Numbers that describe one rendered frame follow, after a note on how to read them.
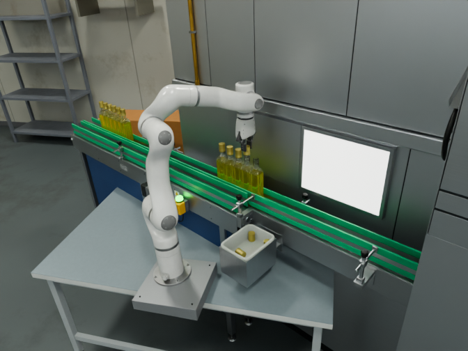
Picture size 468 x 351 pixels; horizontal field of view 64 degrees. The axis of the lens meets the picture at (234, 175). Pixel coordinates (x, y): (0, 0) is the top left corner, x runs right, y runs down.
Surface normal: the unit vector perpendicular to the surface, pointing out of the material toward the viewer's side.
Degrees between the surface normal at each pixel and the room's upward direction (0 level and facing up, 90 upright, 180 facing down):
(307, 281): 0
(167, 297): 2
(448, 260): 90
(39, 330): 0
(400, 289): 90
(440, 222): 90
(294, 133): 90
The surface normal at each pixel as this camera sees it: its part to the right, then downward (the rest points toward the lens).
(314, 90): -0.68, 0.38
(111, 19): -0.25, 0.48
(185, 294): -0.08, -0.88
